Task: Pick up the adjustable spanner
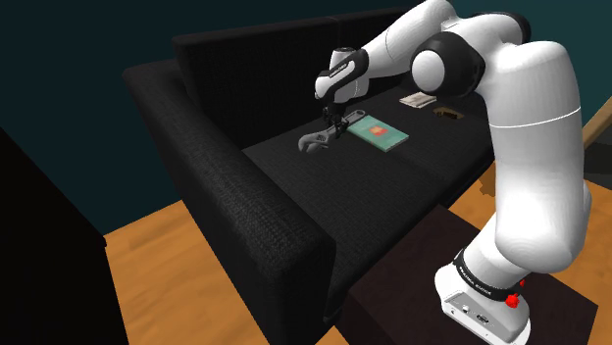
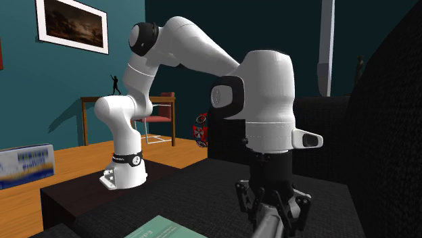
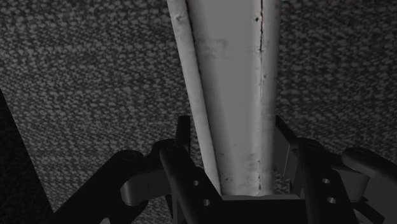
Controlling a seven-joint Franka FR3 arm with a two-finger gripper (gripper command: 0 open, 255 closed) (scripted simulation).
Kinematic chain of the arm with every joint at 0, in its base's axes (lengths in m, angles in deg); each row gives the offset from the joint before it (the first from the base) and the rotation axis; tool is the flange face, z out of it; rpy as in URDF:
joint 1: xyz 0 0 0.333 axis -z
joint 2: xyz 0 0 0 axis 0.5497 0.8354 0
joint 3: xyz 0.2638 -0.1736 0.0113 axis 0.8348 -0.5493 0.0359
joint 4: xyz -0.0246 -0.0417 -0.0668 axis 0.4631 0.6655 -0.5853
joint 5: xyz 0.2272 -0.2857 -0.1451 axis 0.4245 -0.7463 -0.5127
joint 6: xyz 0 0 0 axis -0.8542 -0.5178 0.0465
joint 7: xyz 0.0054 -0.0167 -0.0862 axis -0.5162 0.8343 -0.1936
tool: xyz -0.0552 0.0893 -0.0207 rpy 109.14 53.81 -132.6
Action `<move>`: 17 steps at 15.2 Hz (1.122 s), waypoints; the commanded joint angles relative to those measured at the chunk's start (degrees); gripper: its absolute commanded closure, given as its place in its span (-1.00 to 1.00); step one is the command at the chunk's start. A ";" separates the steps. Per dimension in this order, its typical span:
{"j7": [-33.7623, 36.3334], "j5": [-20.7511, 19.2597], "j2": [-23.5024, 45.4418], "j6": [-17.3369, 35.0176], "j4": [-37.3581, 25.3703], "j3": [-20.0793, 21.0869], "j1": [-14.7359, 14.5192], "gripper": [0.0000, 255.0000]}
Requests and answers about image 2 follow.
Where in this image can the teal book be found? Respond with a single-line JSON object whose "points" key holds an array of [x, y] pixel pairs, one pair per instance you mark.
{"points": [[165, 230]]}

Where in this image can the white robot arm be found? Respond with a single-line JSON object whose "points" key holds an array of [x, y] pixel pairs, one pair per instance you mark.
{"points": [[267, 95]]}

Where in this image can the red wall picture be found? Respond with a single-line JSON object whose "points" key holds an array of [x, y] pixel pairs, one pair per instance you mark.
{"points": [[1, 54]]}

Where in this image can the wooden table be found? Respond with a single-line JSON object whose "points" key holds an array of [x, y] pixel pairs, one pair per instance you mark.
{"points": [[86, 113]]}

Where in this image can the red and white toy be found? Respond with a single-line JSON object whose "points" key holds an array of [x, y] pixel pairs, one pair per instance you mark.
{"points": [[199, 132]]}

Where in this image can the red chair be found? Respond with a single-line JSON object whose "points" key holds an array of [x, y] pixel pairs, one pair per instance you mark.
{"points": [[161, 118]]}

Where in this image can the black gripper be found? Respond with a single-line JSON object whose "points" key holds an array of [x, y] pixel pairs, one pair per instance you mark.
{"points": [[270, 171]]}

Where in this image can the silver cylinder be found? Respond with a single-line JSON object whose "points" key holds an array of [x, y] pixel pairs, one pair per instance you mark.
{"points": [[268, 225]]}

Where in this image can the white framed dark picture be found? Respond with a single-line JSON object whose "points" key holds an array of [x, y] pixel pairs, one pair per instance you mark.
{"points": [[72, 23]]}

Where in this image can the black human figure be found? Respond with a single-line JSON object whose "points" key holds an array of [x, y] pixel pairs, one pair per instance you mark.
{"points": [[115, 86]]}

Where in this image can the dark robot stand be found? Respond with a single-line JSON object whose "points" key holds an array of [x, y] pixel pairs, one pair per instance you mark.
{"points": [[76, 194]]}

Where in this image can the white and blue box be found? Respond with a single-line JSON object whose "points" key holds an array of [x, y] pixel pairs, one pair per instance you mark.
{"points": [[24, 164]]}

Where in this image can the dark statuette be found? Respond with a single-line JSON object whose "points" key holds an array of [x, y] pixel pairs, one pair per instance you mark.
{"points": [[359, 71]]}

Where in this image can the tall white column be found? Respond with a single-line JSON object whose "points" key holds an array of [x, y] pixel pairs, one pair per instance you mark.
{"points": [[326, 43]]}

